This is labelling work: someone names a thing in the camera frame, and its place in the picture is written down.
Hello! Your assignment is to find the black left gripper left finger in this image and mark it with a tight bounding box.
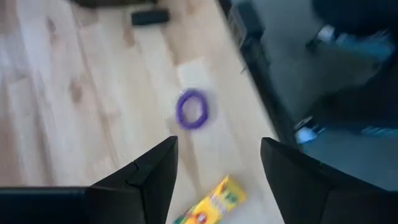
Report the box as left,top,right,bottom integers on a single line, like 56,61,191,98
0,136,179,224

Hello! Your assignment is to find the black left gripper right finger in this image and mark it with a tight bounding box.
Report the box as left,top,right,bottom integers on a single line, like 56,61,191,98
261,138,398,224

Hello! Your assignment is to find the yellow green crayon box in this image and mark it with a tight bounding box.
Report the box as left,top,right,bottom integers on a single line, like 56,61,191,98
172,174,248,224

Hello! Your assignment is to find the purple coil wristband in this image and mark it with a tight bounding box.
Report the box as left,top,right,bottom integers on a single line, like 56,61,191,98
175,88,210,131

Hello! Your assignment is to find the wide black rubber band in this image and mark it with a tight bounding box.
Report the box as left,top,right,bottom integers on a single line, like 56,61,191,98
130,8,171,27

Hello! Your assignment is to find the person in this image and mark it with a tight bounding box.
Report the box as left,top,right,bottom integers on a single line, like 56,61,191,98
294,0,398,146

